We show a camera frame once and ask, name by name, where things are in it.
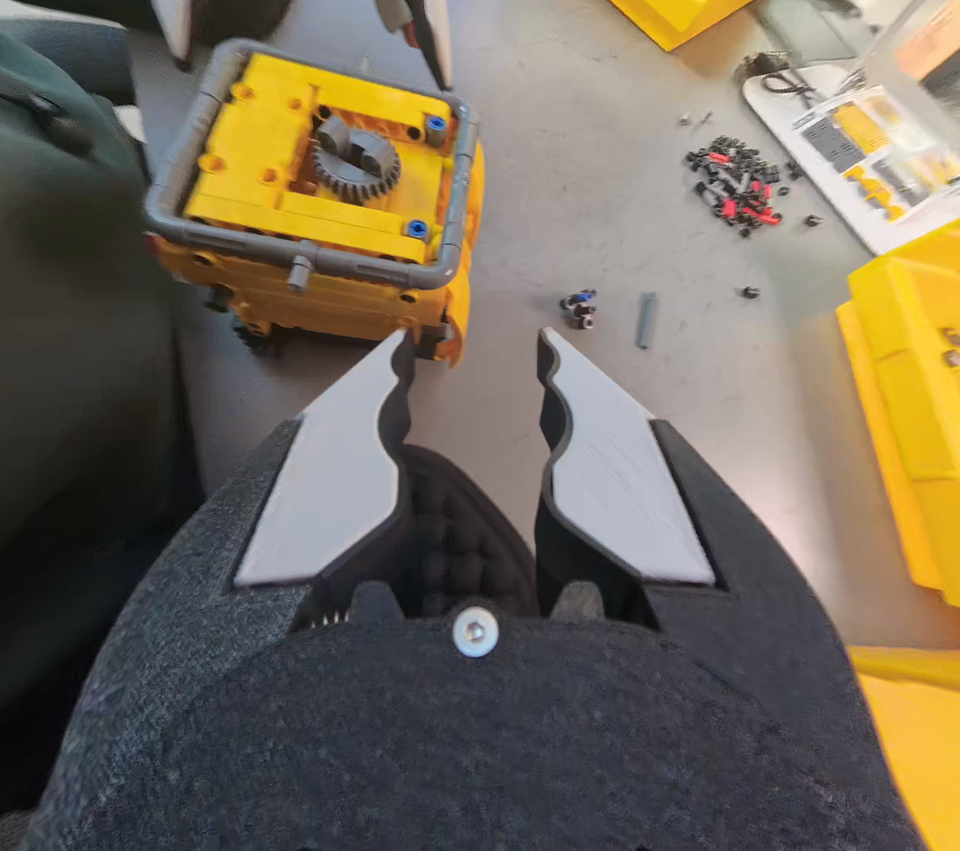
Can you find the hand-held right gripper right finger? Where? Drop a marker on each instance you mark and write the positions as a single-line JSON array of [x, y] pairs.
[[622, 491]]

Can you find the pile of small lego pins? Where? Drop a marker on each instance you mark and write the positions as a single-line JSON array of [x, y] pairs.
[[735, 187]]

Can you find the dark flat panel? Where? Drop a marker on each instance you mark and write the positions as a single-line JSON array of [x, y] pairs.
[[787, 18]]

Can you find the yellow lego vehicle model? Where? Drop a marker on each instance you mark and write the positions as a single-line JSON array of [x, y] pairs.
[[247, 153]]

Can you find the black lego connector assembly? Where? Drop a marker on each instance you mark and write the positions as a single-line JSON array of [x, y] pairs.
[[579, 308]]

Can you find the black power plug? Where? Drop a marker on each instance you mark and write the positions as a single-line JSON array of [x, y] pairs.
[[761, 63]]

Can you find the dark grey lego axle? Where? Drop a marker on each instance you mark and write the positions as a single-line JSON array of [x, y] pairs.
[[646, 320]]

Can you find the lego sticker sheet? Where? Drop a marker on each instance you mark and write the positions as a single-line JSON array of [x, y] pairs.
[[862, 138]]

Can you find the pile of mixed lego parts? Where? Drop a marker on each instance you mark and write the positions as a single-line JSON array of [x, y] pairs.
[[952, 348]]

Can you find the grey chair seat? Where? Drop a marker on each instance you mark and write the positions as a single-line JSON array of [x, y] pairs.
[[67, 56]]

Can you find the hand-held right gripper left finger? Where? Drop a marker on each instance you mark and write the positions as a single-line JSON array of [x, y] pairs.
[[330, 491]]

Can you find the yellow divided parts bin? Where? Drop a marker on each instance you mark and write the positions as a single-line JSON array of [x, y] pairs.
[[915, 416]]

